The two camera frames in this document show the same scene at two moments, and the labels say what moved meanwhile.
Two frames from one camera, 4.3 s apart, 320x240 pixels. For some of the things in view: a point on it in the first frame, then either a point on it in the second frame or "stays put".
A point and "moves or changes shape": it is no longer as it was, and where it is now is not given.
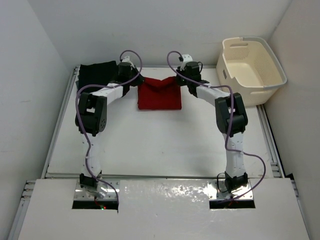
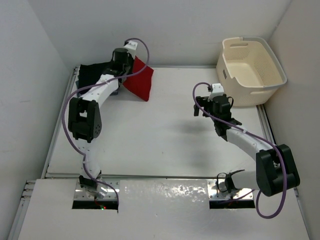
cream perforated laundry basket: x=248 y=66 stays put
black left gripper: x=139 y=79 -> x=130 y=58
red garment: x=155 y=94 moves or changes shape
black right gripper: x=178 y=78 -> x=203 y=102
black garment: x=99 y=74 stays put
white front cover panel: x=158 y=209 stays put
